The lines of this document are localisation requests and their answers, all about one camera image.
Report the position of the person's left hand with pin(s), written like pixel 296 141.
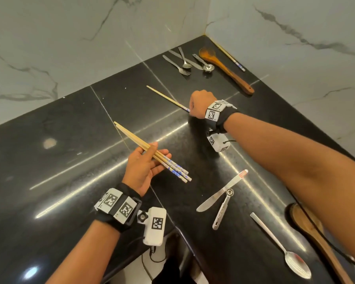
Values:
pixel 139 171

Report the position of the person's right hand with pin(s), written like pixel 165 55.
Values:
pixel 201 103

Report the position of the steel table knife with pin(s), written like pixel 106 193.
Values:
pixel 192 63
pixel 213 199

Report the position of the orange wooden spatula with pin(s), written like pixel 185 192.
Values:
pixel 207 54

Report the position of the dark wooden spoon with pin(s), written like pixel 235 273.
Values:
pixel 301 221

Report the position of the person's left forearm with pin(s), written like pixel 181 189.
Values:
pixel 82 254

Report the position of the person's right forearm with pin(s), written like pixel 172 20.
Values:
pixel 298 156

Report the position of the black right wristband with markers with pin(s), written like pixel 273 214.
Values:
pixel 220 115

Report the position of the black wristband with markers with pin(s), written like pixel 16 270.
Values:
pixel 118 207
pixel 220 115

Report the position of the black left wristband with markers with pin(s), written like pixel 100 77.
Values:
pixel 118 207

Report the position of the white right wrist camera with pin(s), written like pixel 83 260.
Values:
pixel 217 141

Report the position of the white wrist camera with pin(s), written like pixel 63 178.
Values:
pixel 217 141
pixel 155 224

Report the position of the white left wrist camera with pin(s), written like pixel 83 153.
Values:
pixel 155 224

